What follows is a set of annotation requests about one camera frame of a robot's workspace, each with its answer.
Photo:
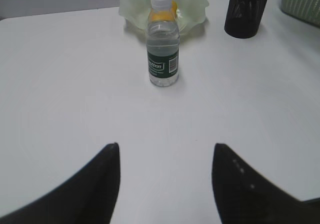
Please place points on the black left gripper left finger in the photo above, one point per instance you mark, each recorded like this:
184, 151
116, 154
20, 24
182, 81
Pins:
88, 197

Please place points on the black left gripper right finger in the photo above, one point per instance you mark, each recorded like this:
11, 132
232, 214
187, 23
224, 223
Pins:
244, 196

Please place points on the clear water bottle green label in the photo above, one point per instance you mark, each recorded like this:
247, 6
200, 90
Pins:
162, 45

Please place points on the yellow mango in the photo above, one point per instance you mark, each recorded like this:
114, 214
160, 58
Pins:
164, 15

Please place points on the black mesh pen holder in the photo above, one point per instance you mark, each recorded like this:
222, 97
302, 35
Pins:
243, 18

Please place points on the pale green wavy glass plate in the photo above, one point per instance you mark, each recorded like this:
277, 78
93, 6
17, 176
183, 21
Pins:
190, 13

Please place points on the pale green plastic basket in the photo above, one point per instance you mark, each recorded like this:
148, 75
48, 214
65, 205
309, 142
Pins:
304, 10

